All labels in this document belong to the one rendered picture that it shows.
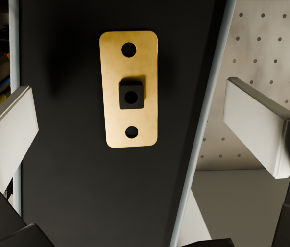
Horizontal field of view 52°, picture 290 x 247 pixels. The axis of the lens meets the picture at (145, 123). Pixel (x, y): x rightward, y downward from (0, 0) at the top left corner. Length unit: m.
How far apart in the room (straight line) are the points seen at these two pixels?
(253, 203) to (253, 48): 0.35
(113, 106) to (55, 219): 0.11
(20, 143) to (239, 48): 0.62
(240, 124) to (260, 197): 0.59
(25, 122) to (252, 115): 0.12
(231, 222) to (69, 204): 0.46
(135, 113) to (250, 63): 0.56
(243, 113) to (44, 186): 0.16
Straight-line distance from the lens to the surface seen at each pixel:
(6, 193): 0.34
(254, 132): 0.16
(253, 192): 0.77
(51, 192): 0.25
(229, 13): 0.21
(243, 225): 0.67
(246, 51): 0.74
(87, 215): 0.27
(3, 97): 0.39
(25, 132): 0.17
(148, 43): 0.20
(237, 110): 0.18
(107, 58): 0.20
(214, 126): 0.77
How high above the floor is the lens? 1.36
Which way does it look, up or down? 66 degrees down
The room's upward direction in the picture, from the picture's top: 165 degrees clockwise
